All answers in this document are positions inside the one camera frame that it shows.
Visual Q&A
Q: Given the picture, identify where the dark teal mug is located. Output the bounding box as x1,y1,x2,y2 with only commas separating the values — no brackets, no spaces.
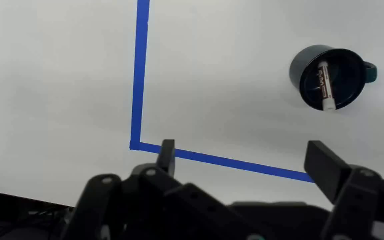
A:
288,45,379,113

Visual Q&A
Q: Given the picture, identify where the blue tape strip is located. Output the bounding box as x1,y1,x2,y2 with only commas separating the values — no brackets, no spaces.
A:
130,141,316,185
128,0,152,151

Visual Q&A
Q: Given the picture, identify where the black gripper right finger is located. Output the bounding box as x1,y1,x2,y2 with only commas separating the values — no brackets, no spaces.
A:
304,141,384,240

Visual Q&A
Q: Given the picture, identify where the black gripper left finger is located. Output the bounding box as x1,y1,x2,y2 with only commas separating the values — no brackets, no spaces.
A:
60,139,264,240

